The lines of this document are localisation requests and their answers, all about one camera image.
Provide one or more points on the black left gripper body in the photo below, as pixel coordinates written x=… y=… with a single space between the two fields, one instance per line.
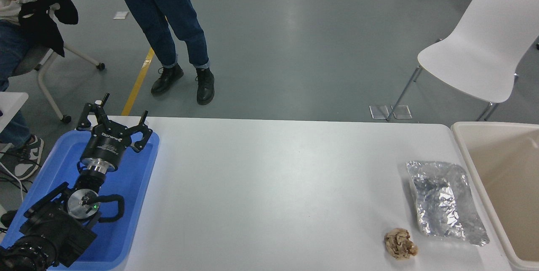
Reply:
x=104 y=147

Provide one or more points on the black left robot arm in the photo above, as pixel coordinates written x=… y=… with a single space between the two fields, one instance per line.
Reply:
x=52 y=231

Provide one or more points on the grey wheeled office chair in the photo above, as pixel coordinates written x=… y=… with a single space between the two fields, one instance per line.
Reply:
x=46 y=90

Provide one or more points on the blue plastic tray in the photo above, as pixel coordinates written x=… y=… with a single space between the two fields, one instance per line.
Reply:
x=126 y=203

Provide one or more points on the small white side table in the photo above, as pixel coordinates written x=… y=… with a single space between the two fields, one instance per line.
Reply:
x=10 y=104

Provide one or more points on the white paper scrap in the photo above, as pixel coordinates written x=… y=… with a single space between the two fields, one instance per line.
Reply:
x=121 y=15

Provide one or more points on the black jacket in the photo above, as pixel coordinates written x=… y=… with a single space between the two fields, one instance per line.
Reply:
x=42 y=27

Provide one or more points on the seated person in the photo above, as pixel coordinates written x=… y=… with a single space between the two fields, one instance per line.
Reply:
x=8 y=52

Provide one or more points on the person in black boots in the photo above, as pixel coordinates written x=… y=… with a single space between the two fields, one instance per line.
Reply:
x=168 y=14

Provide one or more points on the small black floor object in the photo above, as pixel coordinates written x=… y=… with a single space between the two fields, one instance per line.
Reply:
x=9 y=218

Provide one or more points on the clear floor patch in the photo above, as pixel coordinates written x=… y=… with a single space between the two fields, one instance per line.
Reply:
x=402 y=111
x=379 y=112

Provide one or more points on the crumpled tan paper ball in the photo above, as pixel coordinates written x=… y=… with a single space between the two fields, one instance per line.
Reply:
x=400 y=243

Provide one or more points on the crumpled silver foil tray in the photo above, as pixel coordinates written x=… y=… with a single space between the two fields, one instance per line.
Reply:
x=442 y=203

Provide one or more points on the large pale bin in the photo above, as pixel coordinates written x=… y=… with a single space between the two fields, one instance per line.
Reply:
x=497 y=178

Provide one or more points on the white shell chair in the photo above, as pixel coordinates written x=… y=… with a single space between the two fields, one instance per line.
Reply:
x=492 y=39

